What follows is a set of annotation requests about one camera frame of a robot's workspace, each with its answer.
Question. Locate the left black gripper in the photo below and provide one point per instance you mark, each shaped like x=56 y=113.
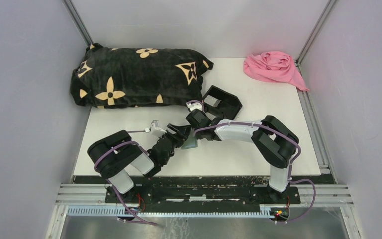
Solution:
x=183 y=131

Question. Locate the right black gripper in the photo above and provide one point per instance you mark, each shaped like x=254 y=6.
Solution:
x=198 y=136

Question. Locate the green card holder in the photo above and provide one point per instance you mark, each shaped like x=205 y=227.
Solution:
x=190 y=143

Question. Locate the black card box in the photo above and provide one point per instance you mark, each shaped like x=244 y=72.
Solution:
x=229 y=106

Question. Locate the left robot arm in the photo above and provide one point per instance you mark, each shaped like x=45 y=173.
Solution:
x=112 y=154

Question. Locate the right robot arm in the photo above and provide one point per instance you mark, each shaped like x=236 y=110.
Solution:
x=278 y=145

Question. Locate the stack of cards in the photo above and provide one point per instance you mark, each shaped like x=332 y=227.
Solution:
x=212 y=101

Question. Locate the pink cloth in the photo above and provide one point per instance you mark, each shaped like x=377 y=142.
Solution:
x=274 y=67

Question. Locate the black floral pillow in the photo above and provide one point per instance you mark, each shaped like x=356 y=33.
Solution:
x=110 y=78

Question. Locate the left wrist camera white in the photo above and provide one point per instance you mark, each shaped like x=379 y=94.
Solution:
x=155 y=129

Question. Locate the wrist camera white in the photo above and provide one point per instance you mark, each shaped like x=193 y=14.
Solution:
x=155 y=129
x=195 y=105

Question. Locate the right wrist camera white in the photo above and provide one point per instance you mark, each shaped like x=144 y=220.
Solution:
x=195 y=105

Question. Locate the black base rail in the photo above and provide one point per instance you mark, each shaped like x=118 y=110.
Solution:
x=211 y=194

